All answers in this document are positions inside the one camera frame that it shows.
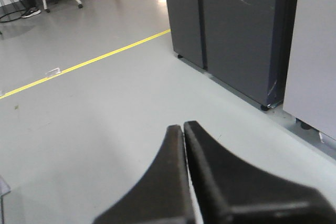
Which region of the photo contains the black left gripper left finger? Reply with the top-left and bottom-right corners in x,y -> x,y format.
94,125 -> 195,223

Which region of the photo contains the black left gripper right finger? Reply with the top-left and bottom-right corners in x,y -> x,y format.
184,121 -> 335,223

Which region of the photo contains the light grey side cabinet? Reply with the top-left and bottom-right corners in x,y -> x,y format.
283,0 -> 335,145

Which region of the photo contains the dark grey tall cabinet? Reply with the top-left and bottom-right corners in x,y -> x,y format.
166,0 -> 297,110

